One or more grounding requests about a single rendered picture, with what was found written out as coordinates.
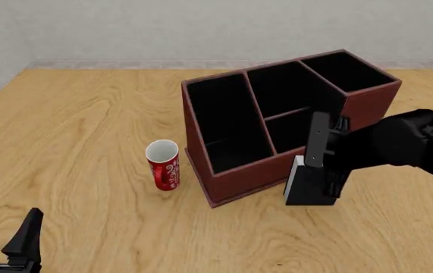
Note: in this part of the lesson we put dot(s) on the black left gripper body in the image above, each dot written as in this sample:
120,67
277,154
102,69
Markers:
0,267

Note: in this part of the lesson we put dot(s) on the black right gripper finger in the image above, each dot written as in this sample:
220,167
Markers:
336,185
343,124

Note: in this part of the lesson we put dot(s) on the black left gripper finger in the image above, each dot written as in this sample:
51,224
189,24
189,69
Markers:
26,239

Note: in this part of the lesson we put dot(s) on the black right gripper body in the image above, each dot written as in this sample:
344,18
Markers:
342,150

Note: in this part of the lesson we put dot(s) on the black book with white pages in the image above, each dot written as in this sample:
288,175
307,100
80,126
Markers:
307,190

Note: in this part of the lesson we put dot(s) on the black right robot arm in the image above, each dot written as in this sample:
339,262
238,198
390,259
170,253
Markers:
402,142

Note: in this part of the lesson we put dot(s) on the red-brown desk caddy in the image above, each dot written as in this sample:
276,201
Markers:
239,182

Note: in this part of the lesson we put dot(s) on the red patterned mug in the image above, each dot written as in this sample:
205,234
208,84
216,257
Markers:
167,176

